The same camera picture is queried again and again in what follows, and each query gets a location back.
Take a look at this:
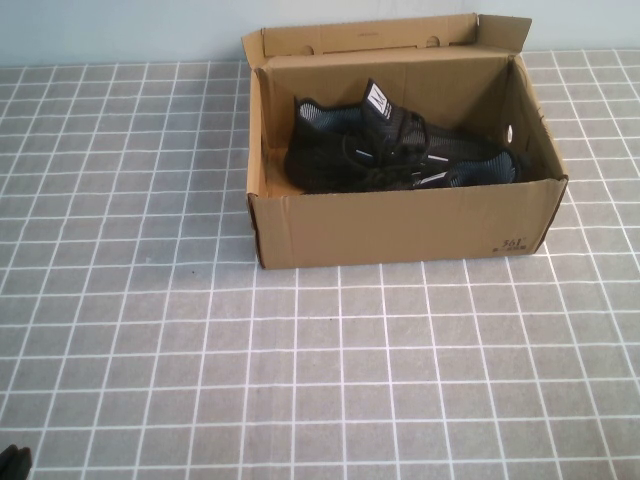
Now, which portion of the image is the black knit lace-up sneaker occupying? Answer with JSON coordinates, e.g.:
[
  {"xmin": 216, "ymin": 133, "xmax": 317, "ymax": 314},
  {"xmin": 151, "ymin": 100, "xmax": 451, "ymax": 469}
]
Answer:
[{"xmin": 299, "ymin": 151, "xmax": 527, "ymax": 195}]

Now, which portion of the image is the brown cardboard shoe box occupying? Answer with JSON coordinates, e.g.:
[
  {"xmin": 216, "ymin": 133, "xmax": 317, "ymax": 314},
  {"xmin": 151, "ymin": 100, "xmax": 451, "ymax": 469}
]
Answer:
[{"xmin": 239, "ymin": 12, "xmax": 570, "ymax": 271}]

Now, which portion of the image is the grey white-grid tablecloth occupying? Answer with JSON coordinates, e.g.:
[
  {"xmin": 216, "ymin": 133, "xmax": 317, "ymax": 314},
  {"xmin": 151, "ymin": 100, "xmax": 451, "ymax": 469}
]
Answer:
[{"xmin": 0, "ymin": 47, "xmax": 640, "ymax": 480}]

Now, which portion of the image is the black sneaker with upright tongue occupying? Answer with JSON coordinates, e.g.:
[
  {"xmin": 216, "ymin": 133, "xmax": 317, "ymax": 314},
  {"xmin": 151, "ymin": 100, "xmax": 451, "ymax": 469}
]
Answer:
[{"xmin": 284, "ymin": 77, "xmax": 506, "ymax": 194}]

